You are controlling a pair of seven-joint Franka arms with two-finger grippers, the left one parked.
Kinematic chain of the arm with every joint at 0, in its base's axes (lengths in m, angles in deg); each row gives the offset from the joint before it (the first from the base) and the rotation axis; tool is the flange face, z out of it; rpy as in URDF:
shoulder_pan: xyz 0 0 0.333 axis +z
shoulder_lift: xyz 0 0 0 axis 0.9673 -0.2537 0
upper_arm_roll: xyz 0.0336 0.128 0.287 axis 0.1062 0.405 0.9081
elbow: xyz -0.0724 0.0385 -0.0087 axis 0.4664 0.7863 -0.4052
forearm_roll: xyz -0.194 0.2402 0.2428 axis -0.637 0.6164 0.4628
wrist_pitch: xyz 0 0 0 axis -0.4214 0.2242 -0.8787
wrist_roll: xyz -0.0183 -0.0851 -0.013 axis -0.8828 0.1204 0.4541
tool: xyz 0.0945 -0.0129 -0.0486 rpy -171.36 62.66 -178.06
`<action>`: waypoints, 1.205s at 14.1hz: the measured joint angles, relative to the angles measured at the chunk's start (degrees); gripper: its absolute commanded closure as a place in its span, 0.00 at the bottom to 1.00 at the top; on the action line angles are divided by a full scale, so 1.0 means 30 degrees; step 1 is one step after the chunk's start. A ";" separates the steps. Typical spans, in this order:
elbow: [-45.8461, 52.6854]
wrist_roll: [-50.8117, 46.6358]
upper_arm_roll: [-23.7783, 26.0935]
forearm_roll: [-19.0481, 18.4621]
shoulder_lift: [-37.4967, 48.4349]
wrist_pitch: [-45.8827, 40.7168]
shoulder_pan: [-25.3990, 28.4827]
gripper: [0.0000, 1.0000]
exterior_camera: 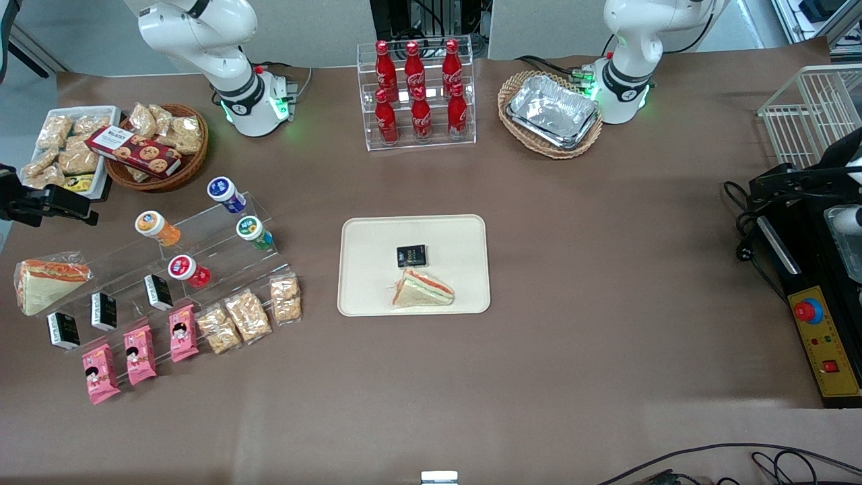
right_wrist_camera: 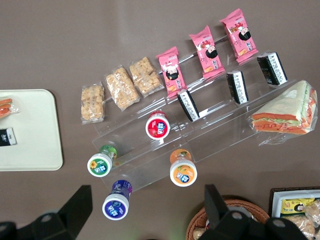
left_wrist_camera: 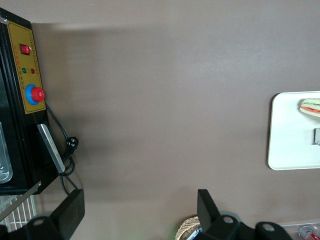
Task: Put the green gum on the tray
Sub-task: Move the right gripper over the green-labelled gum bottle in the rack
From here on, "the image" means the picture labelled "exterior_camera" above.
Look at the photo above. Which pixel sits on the dark brown wicker basket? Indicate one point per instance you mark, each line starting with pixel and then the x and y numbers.
pixel 192 165

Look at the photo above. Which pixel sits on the aluminium foil tray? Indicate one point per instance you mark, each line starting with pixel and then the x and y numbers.
pixel 552 111

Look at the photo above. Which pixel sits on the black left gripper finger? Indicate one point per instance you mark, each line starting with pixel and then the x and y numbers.
pixel 781 193
pixel 781 175

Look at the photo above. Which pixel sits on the clear acrylic stepped display stand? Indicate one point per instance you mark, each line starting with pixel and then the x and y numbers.
pixel 229 266

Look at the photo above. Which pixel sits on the pink snack packet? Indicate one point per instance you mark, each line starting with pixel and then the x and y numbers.
pixel 140 355
pixel 101 374
pixel 183 333

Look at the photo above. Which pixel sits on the small white box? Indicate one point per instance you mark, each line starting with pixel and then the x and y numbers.
pixel 439 478

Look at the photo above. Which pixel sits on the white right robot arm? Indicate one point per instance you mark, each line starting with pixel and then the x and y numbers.
pixel 202 40

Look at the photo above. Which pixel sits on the yellow snack packet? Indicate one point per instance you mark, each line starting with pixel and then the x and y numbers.
pixel 79 183

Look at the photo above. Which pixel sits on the clear plastic container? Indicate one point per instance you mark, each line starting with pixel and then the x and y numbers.
pixel 842 249

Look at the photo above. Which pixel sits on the metal shelf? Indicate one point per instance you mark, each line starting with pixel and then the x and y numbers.
pixel 815 17

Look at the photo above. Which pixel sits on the white rectangular tray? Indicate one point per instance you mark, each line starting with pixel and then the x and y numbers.
pixel 108 118

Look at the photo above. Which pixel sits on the black gum pack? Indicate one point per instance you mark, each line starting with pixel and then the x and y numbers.
pixel 411 256

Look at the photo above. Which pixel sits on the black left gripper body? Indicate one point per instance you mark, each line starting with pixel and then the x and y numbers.
pixel 823 177

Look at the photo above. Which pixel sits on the wrapped triangle sandwich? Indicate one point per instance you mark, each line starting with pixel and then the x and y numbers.
pixel 421 291
pixel 44 286

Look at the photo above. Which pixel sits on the black white gum box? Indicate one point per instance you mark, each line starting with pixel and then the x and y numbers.
pixel 64 331
pixel 104 311
pixel 159 292

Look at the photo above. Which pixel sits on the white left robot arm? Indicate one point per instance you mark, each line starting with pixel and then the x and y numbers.
pixel 633 40

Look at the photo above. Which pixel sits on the blue gum bottle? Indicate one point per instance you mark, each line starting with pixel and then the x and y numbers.
pixel 225 194

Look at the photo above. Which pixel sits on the black equipment rack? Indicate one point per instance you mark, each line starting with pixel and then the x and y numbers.
pixel 404 20

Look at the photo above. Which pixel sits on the black yellow control box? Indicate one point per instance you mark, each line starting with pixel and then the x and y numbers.
pixel 825 337

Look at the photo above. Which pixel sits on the red cola bottle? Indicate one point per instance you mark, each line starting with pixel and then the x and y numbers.
pixel 457 114
pixel 414 67
pixel 452 64
pixel 386 67
pixel 386 121
pixel 421 118

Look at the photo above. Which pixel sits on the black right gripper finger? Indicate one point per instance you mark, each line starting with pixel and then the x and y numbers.
pixel 84 219
pixel 67 199

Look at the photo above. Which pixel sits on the wrapped cereal bar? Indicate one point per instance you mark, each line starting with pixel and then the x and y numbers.
pixel 248 316
pixel 44 178
pixel 219 330
pixel 163 116
pixel 77 160
pixel 40 162
pixel 91 124
pixel 143 120
pixel 55 131
pixel 286 300
pixel 187 135

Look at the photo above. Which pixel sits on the green gum bottle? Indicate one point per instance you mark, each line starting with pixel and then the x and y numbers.
pixel 254 231

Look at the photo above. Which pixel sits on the light wicker basket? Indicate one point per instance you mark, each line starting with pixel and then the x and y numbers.
pixel 512 94

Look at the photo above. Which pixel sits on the beige plastic tray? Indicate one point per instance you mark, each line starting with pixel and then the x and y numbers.
pixel 377 269

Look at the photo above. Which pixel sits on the clear acrylic bottle rack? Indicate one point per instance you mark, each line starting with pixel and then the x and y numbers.
pixel 465 131

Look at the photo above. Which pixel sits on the orange gum bottle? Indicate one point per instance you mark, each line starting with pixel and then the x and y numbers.
pixel 157 228

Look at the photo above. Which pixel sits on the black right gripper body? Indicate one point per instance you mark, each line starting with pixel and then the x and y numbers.
pixel 25 203

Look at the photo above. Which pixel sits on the red cookie box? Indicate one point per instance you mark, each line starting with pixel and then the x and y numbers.
pixel 135 151

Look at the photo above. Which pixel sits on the red gum bottle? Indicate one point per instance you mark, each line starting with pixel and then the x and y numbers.
pixel 188 271

